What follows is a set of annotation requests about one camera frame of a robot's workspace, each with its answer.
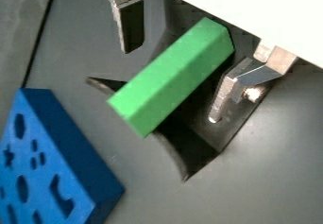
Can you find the blue shape sorter block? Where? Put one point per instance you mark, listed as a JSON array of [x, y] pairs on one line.
[[55, 181]]

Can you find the green hexagonal prism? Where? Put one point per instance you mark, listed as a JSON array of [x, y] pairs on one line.
[[149, 98]]

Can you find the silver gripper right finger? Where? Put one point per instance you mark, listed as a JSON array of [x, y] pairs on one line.
[[245, 81]]

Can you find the black curved cradle stand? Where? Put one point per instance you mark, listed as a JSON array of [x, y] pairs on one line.
[[193, 139]]

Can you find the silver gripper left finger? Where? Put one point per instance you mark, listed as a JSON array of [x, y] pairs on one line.
[[129, 15]]

